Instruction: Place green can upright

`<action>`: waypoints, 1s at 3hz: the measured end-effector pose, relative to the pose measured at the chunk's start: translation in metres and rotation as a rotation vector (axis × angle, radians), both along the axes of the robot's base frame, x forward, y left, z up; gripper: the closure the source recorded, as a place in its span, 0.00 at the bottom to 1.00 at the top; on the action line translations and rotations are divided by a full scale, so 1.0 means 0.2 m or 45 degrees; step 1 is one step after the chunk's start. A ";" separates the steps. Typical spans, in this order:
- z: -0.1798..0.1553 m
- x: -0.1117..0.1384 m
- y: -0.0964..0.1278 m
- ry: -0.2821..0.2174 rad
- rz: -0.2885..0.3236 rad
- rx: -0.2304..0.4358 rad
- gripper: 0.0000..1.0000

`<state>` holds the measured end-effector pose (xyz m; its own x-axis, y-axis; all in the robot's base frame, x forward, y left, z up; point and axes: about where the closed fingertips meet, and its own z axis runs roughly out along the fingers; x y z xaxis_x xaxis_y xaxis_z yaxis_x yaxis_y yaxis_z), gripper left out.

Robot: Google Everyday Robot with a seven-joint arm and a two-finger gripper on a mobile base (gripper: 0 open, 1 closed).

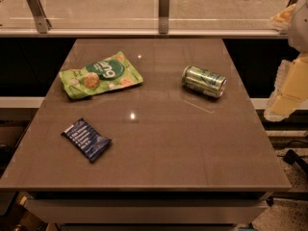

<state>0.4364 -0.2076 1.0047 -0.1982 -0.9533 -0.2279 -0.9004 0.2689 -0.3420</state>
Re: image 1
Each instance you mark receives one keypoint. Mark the glass barrier panel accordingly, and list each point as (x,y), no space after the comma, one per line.
(132,18)

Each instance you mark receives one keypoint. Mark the left metal rail bracket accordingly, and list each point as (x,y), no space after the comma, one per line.
(42,23)

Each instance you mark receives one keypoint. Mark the green snack bag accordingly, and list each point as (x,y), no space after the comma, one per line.
(113,73)

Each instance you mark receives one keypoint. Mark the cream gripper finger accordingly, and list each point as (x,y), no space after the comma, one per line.
(290,89)
(281,20)

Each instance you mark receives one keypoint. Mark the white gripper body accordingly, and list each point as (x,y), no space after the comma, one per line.
(299,29)

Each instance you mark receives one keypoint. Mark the green soda can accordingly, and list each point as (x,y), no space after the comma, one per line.
(203,81)

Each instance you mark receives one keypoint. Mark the dark blue snack packet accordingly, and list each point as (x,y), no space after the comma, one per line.
(85,138)

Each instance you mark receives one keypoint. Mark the middle metal rail bracket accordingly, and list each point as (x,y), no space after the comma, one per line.
(163,16)

